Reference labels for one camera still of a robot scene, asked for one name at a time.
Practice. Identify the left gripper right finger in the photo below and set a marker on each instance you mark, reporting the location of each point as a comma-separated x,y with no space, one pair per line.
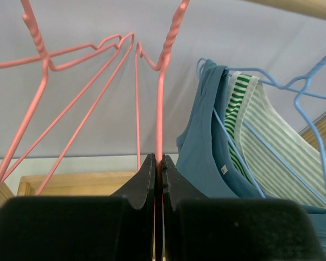
202,228

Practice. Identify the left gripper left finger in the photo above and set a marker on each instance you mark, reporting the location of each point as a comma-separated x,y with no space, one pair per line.
115,227

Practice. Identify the blue tank top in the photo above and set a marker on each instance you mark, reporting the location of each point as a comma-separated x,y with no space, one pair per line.
196,163

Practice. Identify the pink wire hanger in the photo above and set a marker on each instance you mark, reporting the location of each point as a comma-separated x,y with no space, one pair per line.
64,24
116,42
160,66

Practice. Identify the green white striped tank top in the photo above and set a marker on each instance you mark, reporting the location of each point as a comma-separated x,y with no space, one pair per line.
282,162

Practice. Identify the wooden clothes rack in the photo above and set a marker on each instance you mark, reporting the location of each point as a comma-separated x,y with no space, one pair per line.
286,51

